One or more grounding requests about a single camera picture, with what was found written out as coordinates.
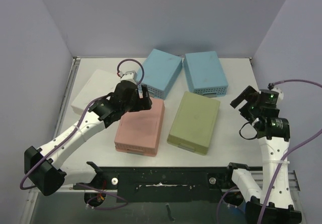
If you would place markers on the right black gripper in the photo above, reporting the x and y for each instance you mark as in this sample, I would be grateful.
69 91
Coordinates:
244 100

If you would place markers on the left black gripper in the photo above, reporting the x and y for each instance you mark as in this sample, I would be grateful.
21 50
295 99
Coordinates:
142 103

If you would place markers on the pink plastic basket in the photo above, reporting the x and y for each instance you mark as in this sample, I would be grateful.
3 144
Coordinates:
139 132

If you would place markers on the white perforated plastic basket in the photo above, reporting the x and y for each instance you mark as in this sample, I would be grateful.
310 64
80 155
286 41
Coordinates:
99 84

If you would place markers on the blue perforated plastic basket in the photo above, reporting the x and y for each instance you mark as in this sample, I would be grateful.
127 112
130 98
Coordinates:
204 74

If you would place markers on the green plastic basket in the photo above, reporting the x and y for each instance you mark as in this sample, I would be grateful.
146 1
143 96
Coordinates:
194 123

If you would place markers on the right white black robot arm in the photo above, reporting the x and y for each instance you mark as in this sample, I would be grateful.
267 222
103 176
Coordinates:
271 202

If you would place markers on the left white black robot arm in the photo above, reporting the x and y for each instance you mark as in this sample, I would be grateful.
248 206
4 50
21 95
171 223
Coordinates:
43 165

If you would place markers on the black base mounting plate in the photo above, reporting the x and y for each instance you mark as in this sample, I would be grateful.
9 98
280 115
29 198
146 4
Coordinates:
164 184

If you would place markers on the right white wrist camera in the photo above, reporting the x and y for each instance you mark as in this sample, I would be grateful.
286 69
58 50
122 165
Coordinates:
273 87

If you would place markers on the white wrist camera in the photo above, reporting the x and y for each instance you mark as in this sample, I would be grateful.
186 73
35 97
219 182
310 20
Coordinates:
273 87
130 76

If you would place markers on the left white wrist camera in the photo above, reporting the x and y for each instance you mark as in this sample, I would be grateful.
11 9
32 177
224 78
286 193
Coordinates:
130 76

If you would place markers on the aluminium rail frame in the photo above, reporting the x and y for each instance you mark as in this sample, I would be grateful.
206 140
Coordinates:
67 94

